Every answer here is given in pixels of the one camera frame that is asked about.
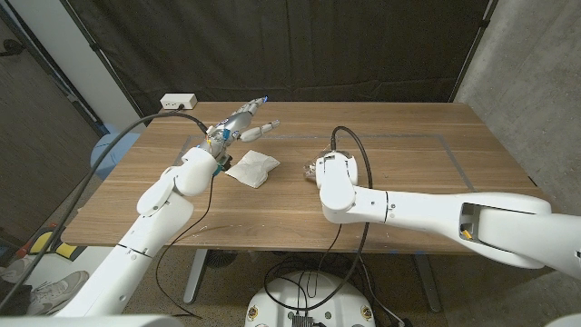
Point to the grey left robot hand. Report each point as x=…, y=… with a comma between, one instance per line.
x=231, y=129

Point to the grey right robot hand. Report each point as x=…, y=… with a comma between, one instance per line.
x=312, y=170

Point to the white tissue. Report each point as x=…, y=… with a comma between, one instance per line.
x=252, y=168

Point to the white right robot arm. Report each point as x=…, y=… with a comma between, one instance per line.
x=408, y=209

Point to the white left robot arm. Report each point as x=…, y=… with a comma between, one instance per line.
x=154, y=218

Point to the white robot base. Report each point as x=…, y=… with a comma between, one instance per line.
x=331, y=300

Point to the white power strip box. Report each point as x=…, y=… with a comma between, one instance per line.
x=178, y=101

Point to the light blue round stool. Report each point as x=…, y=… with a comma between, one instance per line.
x=113, y=159

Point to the black round ribbed object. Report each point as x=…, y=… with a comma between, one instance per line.
x=221, y=258

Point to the black ribbed base module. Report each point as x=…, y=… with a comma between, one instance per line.
x=302, y=320

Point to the black backdrop stand pole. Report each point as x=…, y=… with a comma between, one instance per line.
x=100, y=54
x=474, y=45

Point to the grey table leg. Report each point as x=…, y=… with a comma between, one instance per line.
x=429, y=286

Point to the white floor board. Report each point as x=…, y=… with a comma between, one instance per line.
x=91, y=261

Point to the yellow and black floor mat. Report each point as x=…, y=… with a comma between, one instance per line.
x=47, y=243

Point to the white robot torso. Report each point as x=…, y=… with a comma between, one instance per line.
x=91, y=321

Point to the dark trouser leg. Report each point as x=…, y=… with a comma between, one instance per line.
x=13, y=297

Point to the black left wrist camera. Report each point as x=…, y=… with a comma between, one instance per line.
x=224, y=163

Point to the black diagonal wall rail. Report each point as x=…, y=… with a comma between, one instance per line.
x=72, y=97

